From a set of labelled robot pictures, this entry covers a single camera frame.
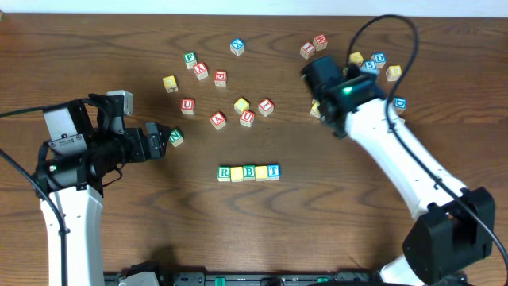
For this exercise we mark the yellow O block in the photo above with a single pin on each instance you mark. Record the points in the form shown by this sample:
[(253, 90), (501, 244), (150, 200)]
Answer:
[(237, 174), (261, 173)]

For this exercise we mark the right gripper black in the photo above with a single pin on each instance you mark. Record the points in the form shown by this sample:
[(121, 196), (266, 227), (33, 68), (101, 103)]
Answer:
[(314, 75)]

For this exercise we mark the red A block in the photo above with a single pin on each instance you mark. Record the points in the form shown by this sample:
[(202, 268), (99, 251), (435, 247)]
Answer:
[(218, 120)]

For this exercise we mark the green N block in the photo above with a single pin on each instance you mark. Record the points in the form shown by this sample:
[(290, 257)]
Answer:
[(176, 137)]

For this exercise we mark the green B block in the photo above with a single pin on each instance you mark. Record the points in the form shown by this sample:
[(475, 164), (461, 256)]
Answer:
[(249, 172)]

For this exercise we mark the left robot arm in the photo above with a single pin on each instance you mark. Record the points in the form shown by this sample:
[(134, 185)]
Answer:
[(88, 140)]

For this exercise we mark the blue X block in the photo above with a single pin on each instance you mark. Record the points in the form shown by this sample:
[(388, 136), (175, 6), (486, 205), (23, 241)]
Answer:
[(237, 47)]

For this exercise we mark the red I block top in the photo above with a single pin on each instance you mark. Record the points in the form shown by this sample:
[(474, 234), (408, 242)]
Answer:
[(307, 50)]

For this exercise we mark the red i block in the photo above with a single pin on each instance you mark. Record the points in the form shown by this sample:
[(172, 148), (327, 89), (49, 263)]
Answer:
[(266, 107), (307, 50)]

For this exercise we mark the green R block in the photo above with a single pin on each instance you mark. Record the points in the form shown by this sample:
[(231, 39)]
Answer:
[(224, 174)]

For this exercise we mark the yellow S block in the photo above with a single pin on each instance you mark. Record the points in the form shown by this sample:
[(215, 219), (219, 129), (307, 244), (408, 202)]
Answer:
[(315, 110)]

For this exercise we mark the red U block centre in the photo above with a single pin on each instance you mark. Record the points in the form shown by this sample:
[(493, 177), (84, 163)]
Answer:
[(247, 118)]

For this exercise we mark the yellow block far left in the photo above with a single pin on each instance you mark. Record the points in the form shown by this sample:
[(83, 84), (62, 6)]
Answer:
[(170, 84)]

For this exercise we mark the red I block left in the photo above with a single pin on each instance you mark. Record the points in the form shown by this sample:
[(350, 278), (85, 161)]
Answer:
[(266, 107)]

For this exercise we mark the yellow block top right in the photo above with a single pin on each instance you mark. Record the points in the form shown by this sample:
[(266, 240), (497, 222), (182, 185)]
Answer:
[(356, 58)]

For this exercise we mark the blue D block top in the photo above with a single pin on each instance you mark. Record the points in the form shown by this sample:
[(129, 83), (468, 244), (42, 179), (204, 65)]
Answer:
[(379, 59)]

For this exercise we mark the green F block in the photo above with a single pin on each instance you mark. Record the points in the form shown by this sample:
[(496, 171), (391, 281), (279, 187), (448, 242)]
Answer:
[(190, 59)]

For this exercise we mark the yellow 8 block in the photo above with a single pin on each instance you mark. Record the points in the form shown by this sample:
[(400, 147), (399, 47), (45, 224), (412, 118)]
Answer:
[(393, 73)]

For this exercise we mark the red u block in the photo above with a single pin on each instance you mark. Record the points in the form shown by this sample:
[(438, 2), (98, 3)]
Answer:
[(188, 106), (247, 118)]

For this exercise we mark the blue T block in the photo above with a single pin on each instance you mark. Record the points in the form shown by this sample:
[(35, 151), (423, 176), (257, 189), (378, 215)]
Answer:
[(273, 172)]

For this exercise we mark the yellow block centre left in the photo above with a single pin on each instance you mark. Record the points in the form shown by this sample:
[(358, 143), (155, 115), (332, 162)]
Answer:
[(241, 105)]

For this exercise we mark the blue D block right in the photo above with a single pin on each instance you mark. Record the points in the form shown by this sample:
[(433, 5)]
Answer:
[(399, 104)]

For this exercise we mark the red X block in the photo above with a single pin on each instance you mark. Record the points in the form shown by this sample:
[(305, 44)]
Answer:
[(200, 70)]

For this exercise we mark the blue 5 block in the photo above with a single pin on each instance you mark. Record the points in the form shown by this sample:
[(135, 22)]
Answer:
[(369, 67)]

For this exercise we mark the blue d block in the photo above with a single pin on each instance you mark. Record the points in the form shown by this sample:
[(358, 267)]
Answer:
[(379, 59), (399, 104)]

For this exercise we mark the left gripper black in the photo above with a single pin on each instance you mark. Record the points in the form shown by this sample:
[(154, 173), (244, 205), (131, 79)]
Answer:
[(150, 140)]

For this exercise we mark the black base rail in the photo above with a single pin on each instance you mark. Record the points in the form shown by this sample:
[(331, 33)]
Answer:
[(199, 276)]

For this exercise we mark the red U block left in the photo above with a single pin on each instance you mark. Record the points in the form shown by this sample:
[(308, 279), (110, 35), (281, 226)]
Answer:
[(188, 106)]

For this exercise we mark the red W block top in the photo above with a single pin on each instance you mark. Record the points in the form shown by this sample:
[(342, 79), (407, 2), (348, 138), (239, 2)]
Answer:
[(320, 42)]

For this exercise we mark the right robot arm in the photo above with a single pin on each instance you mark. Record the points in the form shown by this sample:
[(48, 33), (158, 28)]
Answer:
[(451, 221)]

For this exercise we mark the red E block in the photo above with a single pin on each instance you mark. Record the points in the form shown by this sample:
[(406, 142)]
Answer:
[(220, 78)]

